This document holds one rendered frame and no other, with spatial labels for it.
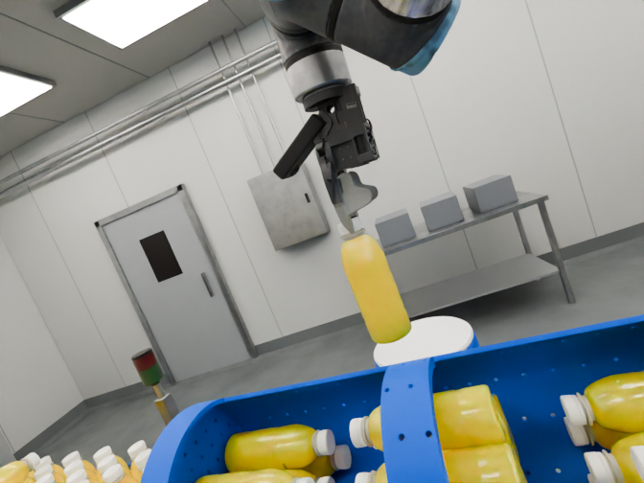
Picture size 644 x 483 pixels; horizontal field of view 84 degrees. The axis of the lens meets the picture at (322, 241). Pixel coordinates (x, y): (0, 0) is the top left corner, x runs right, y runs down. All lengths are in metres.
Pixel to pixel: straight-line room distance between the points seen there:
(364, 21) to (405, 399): 0.44
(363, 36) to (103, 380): 5.62
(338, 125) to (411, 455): 0.44
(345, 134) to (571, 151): 3.79
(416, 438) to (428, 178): 3.48
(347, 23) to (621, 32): 4.17
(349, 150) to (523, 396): 0.49
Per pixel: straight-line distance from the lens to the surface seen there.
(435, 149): 3.86
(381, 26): 0.43
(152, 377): 1.29
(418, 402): 0.50
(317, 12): 0.46
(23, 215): 5.80
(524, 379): 0.70
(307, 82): 0.55
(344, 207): 0.54
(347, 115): 0.55
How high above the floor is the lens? 1.50
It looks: 7 degrees down
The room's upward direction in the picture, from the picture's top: 22 degrees counter-clockwise
